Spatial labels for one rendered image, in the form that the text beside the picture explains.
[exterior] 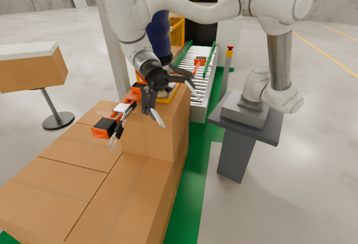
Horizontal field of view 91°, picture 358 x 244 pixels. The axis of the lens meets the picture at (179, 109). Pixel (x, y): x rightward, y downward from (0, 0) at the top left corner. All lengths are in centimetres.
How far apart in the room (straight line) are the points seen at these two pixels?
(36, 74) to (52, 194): 145
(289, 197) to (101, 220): 158
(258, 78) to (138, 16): 91
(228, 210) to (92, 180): 113
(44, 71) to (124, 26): 190
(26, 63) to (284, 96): 236
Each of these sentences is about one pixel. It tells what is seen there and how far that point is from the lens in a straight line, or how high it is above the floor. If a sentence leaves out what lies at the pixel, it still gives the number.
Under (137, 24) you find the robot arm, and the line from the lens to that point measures 62.
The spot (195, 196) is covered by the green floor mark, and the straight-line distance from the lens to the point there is 180.
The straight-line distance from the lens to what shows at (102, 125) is 80.
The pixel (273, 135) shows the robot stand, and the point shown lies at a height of 75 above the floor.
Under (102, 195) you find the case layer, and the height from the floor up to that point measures 54.
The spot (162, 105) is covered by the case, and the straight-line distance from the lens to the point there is 114.
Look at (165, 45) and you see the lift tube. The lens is 113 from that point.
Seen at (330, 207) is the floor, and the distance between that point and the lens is 219.
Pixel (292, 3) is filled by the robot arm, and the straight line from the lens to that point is 80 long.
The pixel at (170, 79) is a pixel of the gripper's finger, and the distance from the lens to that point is 57.
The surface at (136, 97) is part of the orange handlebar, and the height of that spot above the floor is 109.
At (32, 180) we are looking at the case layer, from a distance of 156.
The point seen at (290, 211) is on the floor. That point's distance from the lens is 198.
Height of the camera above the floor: 158
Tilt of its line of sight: 36 degrees down
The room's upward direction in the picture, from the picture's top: straight up
